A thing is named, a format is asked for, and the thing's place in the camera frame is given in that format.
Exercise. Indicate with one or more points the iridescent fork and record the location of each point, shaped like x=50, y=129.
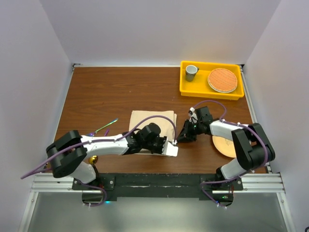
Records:
x=108, y=124

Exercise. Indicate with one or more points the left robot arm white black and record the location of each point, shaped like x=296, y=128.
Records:
x=73, y=149

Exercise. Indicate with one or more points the grey ceramic mug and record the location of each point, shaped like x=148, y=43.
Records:
x=190, y=72

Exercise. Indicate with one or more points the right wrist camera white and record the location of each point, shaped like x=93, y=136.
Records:
x=192, y=115

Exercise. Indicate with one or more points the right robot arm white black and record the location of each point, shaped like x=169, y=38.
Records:
x=252, y=146

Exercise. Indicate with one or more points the aluminium frame rail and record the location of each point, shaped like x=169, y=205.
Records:
x=251, y=183

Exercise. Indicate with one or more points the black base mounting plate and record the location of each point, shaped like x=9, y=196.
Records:
x=167, y=186

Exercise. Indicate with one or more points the yellow plastic tray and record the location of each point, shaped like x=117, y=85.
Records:
x=199, y=87

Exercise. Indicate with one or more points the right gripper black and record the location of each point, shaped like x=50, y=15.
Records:
x=185, y=136

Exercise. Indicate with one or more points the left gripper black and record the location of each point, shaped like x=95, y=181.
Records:
x=162, y=139

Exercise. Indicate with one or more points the golden round plate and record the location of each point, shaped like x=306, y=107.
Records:
x=224, y=146

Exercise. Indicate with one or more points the gold purple spoon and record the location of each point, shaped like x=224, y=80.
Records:
x=93, y=159

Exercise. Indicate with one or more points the orange woven coaster plate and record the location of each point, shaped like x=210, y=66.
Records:
x=222, y=80

